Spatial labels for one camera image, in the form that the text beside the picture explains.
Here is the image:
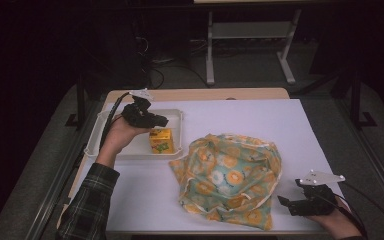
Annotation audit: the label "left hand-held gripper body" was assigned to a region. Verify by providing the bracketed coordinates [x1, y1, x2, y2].
[121, 88, 161, 130]

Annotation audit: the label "kiwi print cloth bag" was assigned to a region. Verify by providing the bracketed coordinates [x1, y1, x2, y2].
[168, 133, 284, 232]

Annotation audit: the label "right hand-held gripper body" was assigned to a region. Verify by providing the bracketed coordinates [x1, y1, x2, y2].
[294, 169, 347, 217]

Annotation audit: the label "yellow juice carton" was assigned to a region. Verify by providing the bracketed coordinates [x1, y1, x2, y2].
[148, 128, 176, 155]

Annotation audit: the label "black floor cables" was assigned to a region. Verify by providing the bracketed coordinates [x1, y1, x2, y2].
[136, 34, 212, 90]

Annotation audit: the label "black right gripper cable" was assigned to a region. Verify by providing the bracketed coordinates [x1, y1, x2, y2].
[313, 180, 384, 240]

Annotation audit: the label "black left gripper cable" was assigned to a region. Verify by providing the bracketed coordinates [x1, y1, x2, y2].
[98, 91, 132, 152]

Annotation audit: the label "black metal stand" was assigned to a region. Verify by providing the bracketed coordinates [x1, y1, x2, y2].
[64, 73, 88, 130]
[349, 68, 378, 130]

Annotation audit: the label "white plastic tray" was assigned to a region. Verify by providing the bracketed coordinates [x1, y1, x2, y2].
[83, 108, 185, 161]

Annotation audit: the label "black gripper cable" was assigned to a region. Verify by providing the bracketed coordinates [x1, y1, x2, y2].
[98, 91, 132, 152]
[313, 180, 384, 240]

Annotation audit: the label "white metal stand frame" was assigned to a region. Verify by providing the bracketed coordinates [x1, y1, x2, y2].
[205, 8, 303, 86]

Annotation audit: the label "person's right hand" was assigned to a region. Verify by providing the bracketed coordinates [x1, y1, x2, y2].
[306, 195, 364, 240]

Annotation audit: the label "white paper table sheet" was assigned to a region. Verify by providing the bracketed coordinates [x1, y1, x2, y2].
[74, 98, 345, 233]

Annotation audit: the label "person's left hand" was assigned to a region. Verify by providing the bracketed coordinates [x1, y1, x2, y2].
[95, 115, 152, 168]

